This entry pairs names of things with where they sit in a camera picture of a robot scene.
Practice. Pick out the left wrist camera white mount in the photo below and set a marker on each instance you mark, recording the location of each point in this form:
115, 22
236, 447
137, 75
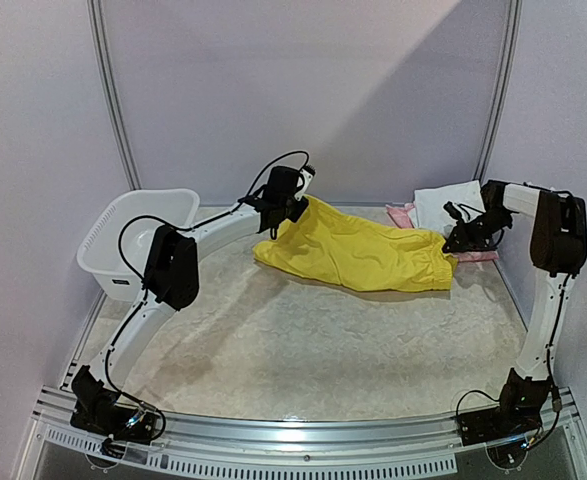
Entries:
306, 175

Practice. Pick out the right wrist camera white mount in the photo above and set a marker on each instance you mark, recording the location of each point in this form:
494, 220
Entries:
458, 213

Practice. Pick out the white t-shirt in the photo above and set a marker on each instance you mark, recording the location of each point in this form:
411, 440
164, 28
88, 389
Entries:
429, 205

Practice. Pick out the white plastic laundry basket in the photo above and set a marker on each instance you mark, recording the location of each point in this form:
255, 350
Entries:
116, 248

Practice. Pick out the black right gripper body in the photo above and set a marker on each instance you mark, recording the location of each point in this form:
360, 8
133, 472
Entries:
468, 234

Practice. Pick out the aluminium frame post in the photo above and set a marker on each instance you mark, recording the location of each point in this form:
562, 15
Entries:
505, 67
111, 95

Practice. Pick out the folded pink garment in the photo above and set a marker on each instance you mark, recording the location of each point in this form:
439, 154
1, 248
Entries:
404, 218

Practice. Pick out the yellow garment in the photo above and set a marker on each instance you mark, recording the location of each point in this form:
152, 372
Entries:
332, 247

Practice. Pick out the left aluminium frame post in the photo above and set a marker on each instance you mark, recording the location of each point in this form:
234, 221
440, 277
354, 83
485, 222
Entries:
111, 95

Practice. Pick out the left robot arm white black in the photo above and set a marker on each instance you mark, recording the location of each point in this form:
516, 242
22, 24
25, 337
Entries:
170, 282

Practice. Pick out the front aluminium rail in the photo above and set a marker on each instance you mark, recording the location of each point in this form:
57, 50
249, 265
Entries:
196, 447

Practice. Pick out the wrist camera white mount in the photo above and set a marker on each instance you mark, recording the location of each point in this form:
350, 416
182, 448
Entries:
306, 175
458, 213

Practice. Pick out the right aluminium frame post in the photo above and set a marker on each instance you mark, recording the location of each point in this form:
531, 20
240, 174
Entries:
505, 67

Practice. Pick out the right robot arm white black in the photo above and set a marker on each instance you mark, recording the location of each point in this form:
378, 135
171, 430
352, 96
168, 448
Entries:
557, 250

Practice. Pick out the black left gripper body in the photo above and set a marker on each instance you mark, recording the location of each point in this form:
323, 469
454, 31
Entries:
289, 208

